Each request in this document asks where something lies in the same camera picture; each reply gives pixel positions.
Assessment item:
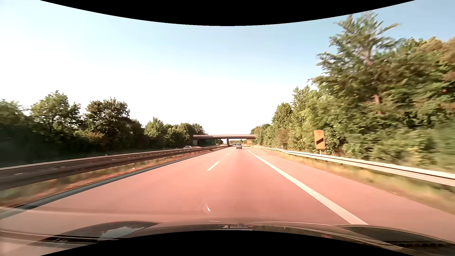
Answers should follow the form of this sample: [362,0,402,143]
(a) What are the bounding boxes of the concrete overpass bridge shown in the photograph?
[192,134,257,146]

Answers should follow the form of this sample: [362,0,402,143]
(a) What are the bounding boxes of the row of dark green trees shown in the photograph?
[0,90,224,168]

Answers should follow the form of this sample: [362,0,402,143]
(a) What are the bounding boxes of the dry grass verge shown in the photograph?
[254,146,455,215]

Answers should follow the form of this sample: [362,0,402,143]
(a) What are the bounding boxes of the grey metal median guard rail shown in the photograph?
[0,145,228,191]

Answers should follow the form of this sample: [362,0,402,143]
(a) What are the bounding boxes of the yellow countdown marker sign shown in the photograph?
[314,129,326,155]

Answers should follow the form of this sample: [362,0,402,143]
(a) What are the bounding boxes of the car's own bonnet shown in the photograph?
[0,219,455,256]

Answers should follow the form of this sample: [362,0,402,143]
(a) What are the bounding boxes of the road markings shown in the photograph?
[0,146,368,225]

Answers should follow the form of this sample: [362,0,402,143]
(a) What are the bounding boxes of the reddish asphalt road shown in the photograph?
[0,145,455,243]

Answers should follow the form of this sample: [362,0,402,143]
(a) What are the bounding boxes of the dry grass median strip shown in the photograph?
[0,146,224,208]

